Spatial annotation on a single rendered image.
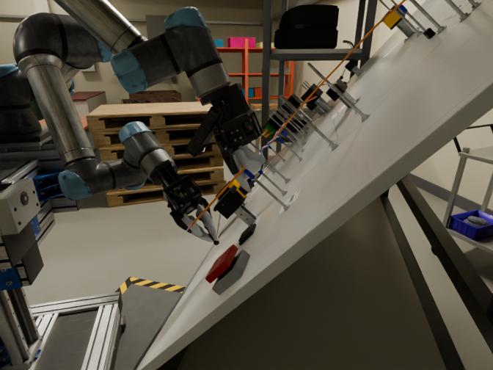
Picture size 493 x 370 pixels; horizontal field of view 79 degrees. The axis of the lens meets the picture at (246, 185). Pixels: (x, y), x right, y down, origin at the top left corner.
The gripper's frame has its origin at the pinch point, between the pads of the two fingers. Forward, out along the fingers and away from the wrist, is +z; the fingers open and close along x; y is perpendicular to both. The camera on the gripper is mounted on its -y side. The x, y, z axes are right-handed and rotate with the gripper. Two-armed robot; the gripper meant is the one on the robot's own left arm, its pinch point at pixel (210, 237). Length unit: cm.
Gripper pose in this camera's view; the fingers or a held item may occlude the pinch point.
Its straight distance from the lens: 73.0
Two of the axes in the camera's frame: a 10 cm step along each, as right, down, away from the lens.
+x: 7.7, -5.2, 3.7
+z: 6.2, 7.4, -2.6
